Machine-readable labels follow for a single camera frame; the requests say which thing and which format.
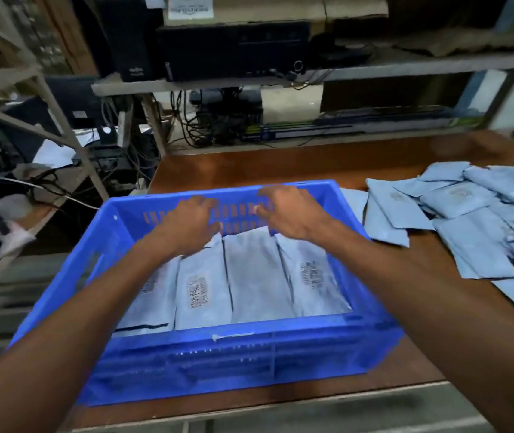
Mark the person's right hand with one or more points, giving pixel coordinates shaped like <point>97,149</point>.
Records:
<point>297,214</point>

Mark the person's left hand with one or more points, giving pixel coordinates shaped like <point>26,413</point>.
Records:
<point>184,229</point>

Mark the person's left fingers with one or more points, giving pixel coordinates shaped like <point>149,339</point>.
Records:
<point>207,211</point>

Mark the person's right fingers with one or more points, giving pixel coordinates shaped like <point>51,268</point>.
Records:
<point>269,203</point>

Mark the person's right forearm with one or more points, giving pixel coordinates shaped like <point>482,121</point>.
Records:
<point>442,320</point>

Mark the person's left forearm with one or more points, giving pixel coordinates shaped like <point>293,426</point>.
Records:
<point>72,338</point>

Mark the grey mailer packet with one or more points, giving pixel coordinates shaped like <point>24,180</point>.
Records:
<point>202,293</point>
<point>257,279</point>
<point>315,284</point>
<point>153,302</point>

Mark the long flat dark device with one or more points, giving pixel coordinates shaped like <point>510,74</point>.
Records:
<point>360,123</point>

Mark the blue plastic crate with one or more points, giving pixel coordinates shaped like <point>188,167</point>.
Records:
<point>220,356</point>

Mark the black desktop computer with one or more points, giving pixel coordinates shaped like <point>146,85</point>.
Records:
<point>234,51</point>

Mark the white paper sheet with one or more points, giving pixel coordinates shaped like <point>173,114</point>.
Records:
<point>54,155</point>

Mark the black monitor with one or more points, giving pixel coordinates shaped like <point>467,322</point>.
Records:
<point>74,101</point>

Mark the grey metal angle rack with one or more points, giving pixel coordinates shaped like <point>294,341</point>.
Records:
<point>54,117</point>

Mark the black speaker box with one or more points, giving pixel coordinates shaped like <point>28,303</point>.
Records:
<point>128,40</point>

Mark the brown cardboard box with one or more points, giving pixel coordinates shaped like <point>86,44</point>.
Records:
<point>275,8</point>

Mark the white cloth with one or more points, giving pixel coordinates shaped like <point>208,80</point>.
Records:
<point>13,241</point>

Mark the grey metal shelf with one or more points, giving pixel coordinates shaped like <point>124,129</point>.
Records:
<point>419,67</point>

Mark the pile of grey mailer bags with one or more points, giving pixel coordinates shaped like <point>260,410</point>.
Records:
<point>473,220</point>

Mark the white paper label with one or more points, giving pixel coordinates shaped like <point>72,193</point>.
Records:
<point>190,6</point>

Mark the brown crumpled sheet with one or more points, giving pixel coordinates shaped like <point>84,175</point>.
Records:
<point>469,42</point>

